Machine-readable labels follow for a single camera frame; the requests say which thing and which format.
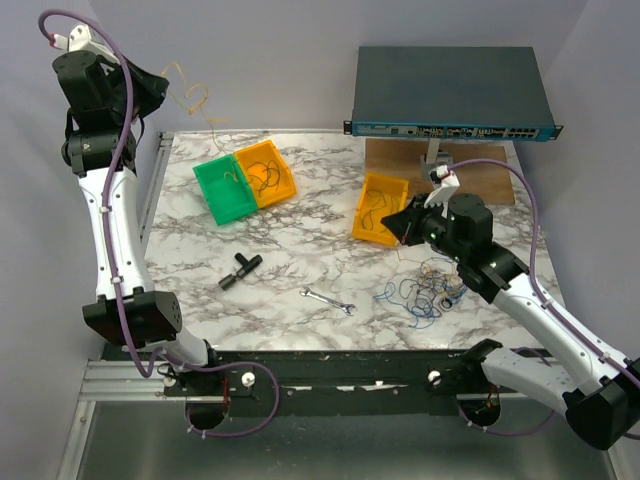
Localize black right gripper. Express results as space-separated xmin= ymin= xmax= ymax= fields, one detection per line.
xmin=382 ymin=192 xmax=466 ymax=262

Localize yellow bin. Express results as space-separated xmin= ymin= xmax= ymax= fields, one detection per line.
xmin=234 ymin=140 xmax=297 ymax=209
xmin=352 ymin=172 xmax=409 ymax=247

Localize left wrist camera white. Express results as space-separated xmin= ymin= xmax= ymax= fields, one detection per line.
xmin=49 ymin=23 xmax=120 ymax=64

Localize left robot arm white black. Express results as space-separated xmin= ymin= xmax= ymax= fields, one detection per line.
xmin=52 ymin=50 xmax=222 ymax=395

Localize metal switch stand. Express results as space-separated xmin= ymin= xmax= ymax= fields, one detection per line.
xmin=420 ymin=138 xmax=453 ymax=182

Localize blue network switch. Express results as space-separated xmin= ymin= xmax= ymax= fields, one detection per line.
xmin=343 ymin=46 xmax=562 ymax=142

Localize blue cable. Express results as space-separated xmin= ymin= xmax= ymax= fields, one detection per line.
xmin=373 ymin=274 xmax=469 ymax=329

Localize black T-handle tool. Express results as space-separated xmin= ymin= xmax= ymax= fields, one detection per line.
xmin=218 ymin=253 xmax=263 ymax=291

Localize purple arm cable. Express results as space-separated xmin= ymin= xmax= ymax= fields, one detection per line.
xmin=38 ymin=9 xmax=281 ymax=442
xmin=449 ymin=158 xmax=640 ymax=444

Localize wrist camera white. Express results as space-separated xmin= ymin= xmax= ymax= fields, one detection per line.
xmin=424 ymin=164 xmax=460 ymax=208
xmin=49 ymin=23 xmax=120 ymax=64

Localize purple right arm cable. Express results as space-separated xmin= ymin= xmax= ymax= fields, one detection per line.
xmin=449 ymin=158 xmax=640 ymax=444

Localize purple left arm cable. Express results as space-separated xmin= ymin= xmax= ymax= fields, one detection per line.
xmin=38 ymin=9 xmax=281 ymax=442

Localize aluminium table frame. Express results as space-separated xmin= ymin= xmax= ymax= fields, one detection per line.
xmin=62 ymin=131 xmax=615 ymax=479

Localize silver ratchet wrench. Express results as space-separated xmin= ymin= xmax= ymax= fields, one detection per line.
xmin=440 ymin=299 xmax=453 ymax=311

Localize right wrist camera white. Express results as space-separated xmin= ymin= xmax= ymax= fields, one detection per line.
xmin=424 ymin=164 xmax=460 ymax=208

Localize green plastic bin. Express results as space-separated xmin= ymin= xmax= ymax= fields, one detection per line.
xmin=193 ymin=154 xmax=258 ymax=225

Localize silver open-end wrench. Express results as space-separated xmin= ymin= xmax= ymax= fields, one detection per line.
xmin=299 ymin=287 xmax=357 ymax=316

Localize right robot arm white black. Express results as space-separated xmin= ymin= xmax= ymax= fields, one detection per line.
xmin=381 ymin=194 xmax=639 ymax=450

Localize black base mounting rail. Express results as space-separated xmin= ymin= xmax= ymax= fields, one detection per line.
xmin=96 ymin=341 xmax=501 ymax=426

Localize wooden base board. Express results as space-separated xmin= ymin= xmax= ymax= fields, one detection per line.
xmin=364 ymin=138 xmax=516 ymax=206

